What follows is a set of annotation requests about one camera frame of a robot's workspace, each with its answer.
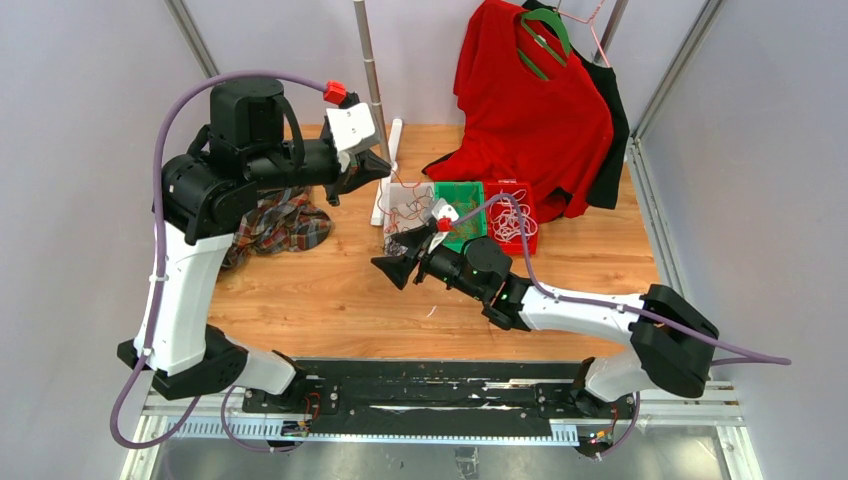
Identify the right silver rack pole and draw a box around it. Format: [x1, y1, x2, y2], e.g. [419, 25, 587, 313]
[592, 0, 629, 67]

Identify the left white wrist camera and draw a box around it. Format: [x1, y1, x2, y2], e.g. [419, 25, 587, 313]
[325, 102, 382, 173]

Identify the white thin cable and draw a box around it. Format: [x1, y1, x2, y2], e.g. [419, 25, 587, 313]
[488, 188, 539, 243]

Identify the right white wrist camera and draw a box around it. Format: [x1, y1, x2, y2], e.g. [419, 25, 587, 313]
[427, 198, 459, 253]

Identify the white plastic bin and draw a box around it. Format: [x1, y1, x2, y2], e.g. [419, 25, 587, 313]
[382, 182, 435, 256]

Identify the plaid flannel shirt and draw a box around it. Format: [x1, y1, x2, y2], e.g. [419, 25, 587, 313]
[220, 187, 334, 272]

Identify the silver rack pole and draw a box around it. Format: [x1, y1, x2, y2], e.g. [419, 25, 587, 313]
[592, 0, 629, 67]
[353, 0, 393, 162]

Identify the orange thin cable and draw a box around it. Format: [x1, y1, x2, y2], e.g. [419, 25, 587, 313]
[442, 188, 488, 243]
[387, 168, 439, 240]

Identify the black t-shirt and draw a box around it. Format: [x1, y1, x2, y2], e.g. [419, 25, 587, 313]
[516, 1, 628, 222]

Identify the red t-shirt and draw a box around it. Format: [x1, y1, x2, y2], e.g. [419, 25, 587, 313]
[423, 1, 613, 223]

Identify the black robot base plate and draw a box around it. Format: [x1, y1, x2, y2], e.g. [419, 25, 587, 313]
[241, 359, 635, 441]

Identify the green plastic bin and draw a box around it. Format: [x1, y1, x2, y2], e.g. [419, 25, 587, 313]
[435, 182, 488, 252]

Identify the white rack base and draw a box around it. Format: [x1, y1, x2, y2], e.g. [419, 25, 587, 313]
[370, 118, 404, 226]

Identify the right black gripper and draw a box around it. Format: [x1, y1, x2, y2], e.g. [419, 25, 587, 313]
[372, 225, 486, 303]

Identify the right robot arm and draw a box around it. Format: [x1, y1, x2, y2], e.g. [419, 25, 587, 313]
[371, 224, 719, 417]

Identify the green clothes hanger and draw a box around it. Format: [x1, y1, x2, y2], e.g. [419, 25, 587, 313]
[516, 8, 574, 81]

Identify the pink wire hanger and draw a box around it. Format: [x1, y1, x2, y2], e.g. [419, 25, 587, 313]
[554, 0, 610, 67]

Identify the red plastic bin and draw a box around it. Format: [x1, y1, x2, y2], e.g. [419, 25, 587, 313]
[484, 180, 539, 255]

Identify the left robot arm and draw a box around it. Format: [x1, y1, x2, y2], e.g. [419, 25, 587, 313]
[117, 70, 390, 413]

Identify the aluminium frame rail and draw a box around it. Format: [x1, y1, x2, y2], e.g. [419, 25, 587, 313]
[121, 360, 763, 479]

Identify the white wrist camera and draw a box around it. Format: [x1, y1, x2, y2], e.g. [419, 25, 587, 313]
[325, 102, 382, 173]
[427, 198, 459, 253]

